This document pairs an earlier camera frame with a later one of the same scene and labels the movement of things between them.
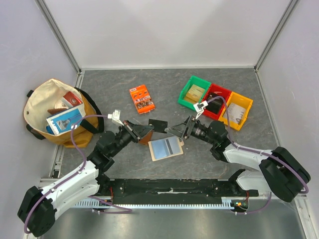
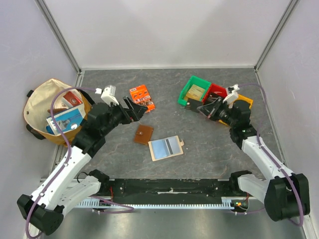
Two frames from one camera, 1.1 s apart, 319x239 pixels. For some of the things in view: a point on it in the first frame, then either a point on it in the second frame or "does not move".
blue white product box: x=64 y=122 does not move
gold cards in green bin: x=195 y=94 does not move
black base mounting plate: x=174 y=191 does not move
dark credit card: x=159 y=125 -> x=194 y=104
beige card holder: x=165 y=148 does not move
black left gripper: x=139 y=131 -> x=135 y=112
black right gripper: x=187 y=127 -> x=215 y=109
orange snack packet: x=143 y=102 does not move
